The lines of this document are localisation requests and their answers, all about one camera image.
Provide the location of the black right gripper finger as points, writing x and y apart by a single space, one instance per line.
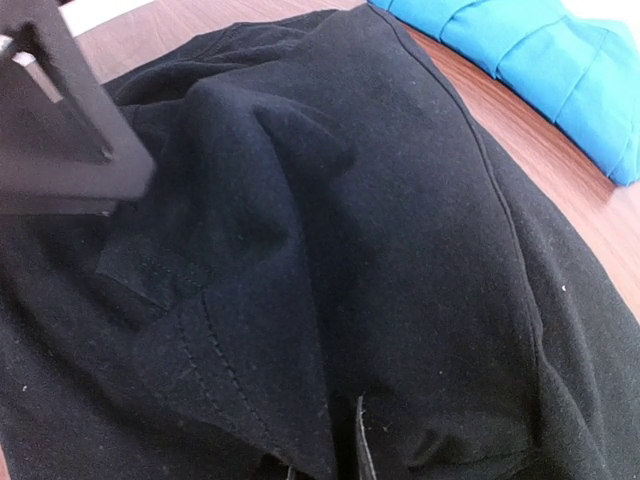
366 468

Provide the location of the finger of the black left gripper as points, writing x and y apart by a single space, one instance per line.
65 147

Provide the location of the black garment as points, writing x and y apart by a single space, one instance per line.
327 221

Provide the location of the blue pleated skirt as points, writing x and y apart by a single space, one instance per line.
581 75

